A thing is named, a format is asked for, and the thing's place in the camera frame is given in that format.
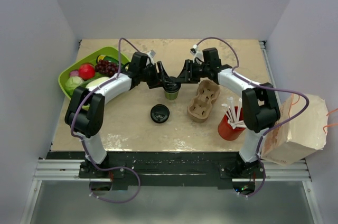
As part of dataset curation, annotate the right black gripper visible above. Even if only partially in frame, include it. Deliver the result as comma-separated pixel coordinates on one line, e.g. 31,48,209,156
175,60,210,84

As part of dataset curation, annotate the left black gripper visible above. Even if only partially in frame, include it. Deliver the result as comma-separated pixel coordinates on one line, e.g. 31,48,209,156
139,61,172,89

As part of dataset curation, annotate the black plastic cup lid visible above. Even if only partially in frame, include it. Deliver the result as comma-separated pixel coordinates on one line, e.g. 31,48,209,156
163,77,181,94

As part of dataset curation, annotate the green paper coffee cup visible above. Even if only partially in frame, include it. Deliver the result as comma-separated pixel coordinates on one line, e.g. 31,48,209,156
164,88,180,101

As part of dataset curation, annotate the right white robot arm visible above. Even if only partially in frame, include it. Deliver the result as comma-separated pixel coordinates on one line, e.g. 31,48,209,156
174,48,280,178

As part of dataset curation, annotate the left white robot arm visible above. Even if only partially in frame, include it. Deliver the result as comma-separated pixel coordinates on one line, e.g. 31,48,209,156
65,51,181,178

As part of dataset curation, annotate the brown pulp cup carrier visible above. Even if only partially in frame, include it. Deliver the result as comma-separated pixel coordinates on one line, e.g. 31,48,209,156
187,80,220,123

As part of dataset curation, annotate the green bottle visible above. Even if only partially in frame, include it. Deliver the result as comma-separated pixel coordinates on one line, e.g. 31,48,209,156
96,54,119,64

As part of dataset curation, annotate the purple grapes bunch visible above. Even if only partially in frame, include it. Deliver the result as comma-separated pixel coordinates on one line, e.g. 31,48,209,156
95,60,118,77

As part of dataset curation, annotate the white wrapped straw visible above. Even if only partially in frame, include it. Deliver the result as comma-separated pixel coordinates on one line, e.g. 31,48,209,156
221,97,247,129

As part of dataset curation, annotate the red cup holder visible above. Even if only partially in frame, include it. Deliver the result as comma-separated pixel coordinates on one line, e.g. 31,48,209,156
218,115,246,141

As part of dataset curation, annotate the white daikon radish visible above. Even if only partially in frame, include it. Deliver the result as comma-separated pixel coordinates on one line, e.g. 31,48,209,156
86,77,110,89

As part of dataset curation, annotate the green plastic bin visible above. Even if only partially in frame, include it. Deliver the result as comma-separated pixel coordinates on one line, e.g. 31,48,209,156
58,46,118,99

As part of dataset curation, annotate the red apple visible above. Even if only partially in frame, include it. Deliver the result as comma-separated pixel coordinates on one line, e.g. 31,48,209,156
78,63,96,81

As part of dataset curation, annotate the red onion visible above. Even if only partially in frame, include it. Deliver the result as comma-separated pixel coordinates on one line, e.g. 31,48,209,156
69,69,79,77

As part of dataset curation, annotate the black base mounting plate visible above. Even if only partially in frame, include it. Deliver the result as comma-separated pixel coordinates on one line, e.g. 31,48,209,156
78,151,266,192

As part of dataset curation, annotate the green cabbage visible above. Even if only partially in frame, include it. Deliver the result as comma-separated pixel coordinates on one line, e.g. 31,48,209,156
64,76,84,96

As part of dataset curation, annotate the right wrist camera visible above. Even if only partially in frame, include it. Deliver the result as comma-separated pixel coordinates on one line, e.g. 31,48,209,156
190,44,203,63

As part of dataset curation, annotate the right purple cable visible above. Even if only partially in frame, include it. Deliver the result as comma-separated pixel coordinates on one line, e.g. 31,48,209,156
195,36,310,198

